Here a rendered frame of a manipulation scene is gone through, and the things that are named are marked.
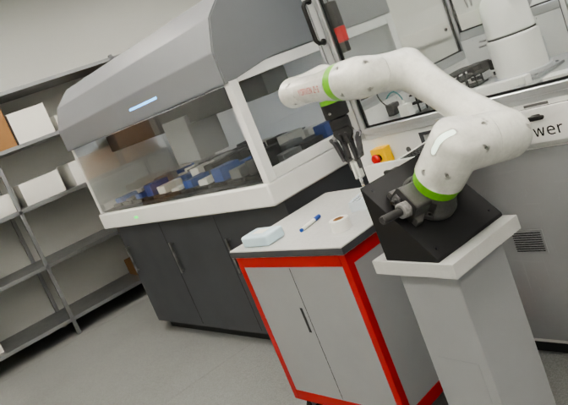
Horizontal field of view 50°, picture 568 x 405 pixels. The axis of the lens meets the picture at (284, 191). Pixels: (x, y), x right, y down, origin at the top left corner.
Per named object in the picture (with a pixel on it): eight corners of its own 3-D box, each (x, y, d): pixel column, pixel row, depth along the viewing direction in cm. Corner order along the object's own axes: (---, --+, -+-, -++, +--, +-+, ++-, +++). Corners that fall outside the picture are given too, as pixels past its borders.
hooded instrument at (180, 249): (340, 367, 277) (184, -14, 245) (152, 334, 420) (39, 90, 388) (472, 247, 350) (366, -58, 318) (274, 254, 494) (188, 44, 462)
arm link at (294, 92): (359, 93, 189) (347, 58, 187) (329, 106, 185) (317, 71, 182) (306, 102, 222) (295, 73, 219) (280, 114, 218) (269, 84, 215)
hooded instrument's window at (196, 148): (264, 183, 263) (225, 84, 255) (101, 214, 401) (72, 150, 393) (412, 102, 333) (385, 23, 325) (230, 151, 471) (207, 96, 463)
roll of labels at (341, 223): (353, 227, 202) (349, 216, 201) (334, 235, 202) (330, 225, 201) (350, 223, 209) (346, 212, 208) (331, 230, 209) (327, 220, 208)
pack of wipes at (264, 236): (286, 234, 227) (281, 224, 226) (269, 246, 221) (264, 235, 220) (260, 238, 238) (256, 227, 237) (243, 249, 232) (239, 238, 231)
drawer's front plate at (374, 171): (445, 188, 184) (433, 154, 182) (374, 196, 207) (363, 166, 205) (448, 185, 185) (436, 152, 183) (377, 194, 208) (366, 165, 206)
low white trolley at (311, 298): (421, 452, 202) (341, 247, 188) (299, 418, 250) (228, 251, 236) (503, 354, 237) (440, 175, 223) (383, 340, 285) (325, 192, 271)
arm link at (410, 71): (551, 118, 147) (415, 36, 184) (500, 132, 140) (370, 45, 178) (535, 163, 154) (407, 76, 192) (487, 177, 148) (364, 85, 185)
